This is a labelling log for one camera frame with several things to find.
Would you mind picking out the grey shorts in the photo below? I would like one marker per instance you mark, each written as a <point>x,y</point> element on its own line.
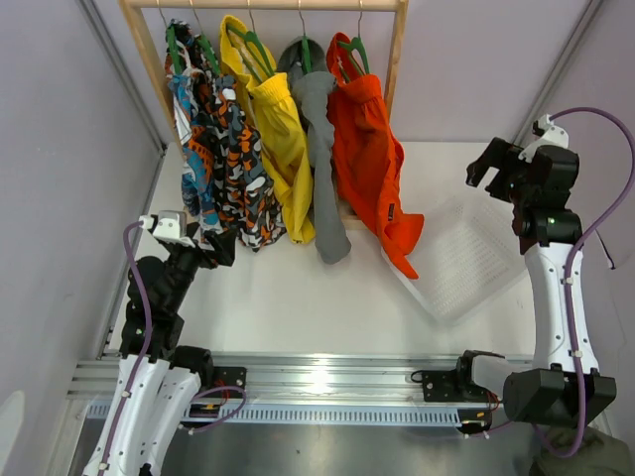
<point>311,92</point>

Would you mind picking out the green hanger of orange shorts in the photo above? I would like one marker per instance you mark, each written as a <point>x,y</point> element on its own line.
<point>355,48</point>

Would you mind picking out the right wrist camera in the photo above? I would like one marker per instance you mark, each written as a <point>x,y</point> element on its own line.
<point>548,134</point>

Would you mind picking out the blue orange patterned shorts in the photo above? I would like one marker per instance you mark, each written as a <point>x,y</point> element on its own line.
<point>193,126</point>

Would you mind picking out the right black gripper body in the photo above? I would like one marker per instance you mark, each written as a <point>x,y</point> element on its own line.
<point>521,191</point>

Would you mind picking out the green hanger of camouflage shorts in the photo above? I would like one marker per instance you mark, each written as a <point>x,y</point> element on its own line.
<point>205,44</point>

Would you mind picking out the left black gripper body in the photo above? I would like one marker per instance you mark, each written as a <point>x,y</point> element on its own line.
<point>184,262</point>

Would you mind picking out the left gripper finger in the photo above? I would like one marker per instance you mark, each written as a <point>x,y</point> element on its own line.
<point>224,254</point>
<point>199,237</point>

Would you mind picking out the black orange camouflage shorts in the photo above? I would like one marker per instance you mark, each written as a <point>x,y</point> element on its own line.
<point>243,191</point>

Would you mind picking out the green hanger of blue shorts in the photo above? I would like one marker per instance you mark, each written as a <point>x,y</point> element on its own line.
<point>171,40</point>

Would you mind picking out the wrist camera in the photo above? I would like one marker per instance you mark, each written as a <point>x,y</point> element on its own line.
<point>548,134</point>
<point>168,227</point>

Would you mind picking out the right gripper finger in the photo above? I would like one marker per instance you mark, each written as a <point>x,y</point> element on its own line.
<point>502,186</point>
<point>493,157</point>

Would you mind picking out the green hanger of yellow shorts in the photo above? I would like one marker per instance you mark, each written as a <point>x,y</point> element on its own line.
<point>259,65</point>

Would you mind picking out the olive green cloth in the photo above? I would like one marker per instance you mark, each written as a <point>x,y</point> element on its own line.
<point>598,454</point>

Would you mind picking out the green hanger of grey shorts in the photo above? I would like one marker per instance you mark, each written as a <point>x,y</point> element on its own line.
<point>306,51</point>

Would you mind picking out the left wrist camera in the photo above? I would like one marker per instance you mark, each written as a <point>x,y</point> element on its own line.
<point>168,227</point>

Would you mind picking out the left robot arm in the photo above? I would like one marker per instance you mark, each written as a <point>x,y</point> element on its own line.
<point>149,347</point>

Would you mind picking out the wooden clothes rack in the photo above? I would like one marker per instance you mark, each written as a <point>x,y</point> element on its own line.
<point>151,58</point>

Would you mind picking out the yellow shorts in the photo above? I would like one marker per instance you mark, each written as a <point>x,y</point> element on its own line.
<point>271,109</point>

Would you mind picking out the white perforated plastic basket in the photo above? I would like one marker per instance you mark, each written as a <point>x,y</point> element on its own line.
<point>466,258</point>

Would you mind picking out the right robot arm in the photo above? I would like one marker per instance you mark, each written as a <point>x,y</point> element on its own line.
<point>550,297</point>

